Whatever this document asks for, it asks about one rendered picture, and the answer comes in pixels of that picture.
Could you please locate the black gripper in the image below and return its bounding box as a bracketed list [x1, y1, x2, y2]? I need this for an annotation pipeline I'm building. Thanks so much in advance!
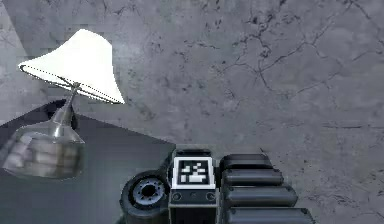
[119, 155, 175, 224]

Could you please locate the dark grey side table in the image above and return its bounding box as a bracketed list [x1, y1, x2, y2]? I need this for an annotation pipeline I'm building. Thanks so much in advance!
[0, 99, 177, 224]

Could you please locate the white shade silver table lamp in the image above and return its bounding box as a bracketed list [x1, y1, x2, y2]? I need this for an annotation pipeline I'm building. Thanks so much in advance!
[0, 28, 126, 180]

